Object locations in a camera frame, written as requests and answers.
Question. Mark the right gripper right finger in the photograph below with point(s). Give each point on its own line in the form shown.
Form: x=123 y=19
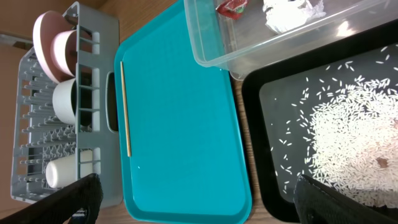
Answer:
x=317 y=203

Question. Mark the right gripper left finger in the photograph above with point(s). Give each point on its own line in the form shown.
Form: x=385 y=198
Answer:
x=78 y=202

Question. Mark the dark food scrap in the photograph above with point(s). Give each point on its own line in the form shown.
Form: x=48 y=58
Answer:
x=382 y=162

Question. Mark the rice grains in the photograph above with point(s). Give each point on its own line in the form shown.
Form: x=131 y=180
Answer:
x=348 y=135

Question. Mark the wooden chopstick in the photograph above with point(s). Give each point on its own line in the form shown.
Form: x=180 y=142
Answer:
x=125 y=108

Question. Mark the grey round bowl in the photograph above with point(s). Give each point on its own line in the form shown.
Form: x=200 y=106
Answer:
x=64 y=101

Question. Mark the small pink bowl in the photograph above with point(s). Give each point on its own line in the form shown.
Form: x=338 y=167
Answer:
x=63 y=52

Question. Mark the large white plate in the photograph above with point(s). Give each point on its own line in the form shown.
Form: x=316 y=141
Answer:
x=46 y=27

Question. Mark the white tissue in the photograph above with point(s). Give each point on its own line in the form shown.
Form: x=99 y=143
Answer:
x=285 y=15

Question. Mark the red snack wrapper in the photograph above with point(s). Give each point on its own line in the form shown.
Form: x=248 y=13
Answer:
x=232 y=9

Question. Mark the grey plastic dish rack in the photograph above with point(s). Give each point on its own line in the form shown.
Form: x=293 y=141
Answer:
x=40 y=137

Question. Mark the black plastic tray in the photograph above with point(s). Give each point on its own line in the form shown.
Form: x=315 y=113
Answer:
x=279 y=101

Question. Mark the teal serving tray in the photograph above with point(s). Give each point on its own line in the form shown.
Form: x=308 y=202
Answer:
x=187 y=163

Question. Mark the clear plastic bin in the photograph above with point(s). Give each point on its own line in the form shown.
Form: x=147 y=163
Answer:
x=243 y=36

